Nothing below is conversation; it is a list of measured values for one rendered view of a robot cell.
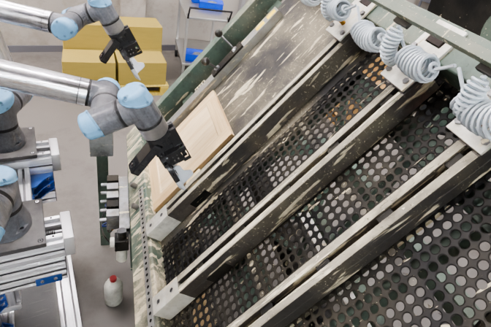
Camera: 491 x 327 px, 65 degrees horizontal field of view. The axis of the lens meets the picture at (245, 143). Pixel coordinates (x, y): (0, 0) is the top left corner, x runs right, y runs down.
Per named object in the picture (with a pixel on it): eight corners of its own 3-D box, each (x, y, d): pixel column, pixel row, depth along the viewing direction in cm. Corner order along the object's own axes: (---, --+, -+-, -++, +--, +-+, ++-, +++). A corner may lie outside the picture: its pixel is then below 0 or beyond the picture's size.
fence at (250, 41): (149, 150, 201) (142, 147, 199) (280, 12, 177) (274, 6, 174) (150, 156, 197) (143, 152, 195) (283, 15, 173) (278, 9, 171)
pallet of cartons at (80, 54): (56, 69, 444) (50, 12, 408) (153, 66, 496) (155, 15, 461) (64, 102, 389) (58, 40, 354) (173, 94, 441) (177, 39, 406)
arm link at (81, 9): (52, 15, 140) (80, 6, 138) (64, 7, 149) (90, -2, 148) (64, 36, 144) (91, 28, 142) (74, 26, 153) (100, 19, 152)
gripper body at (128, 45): (143, 54, 159) (129, 28, 150) (124, 63, 158) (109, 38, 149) (139, 47, 164) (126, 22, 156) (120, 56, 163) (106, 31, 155)
